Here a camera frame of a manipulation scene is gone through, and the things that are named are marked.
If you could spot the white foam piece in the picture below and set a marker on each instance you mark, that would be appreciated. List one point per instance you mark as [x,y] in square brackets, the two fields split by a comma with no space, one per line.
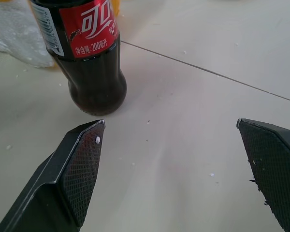
[13,29]

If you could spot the small cola bottle red label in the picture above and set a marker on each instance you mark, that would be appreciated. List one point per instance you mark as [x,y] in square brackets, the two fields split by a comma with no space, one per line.
[91,58]

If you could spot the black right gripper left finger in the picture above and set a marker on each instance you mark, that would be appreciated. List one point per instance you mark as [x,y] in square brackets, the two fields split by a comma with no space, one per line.
[62,183]

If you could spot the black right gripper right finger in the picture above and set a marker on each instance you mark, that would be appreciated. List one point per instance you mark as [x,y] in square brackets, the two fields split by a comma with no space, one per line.
[273,169]

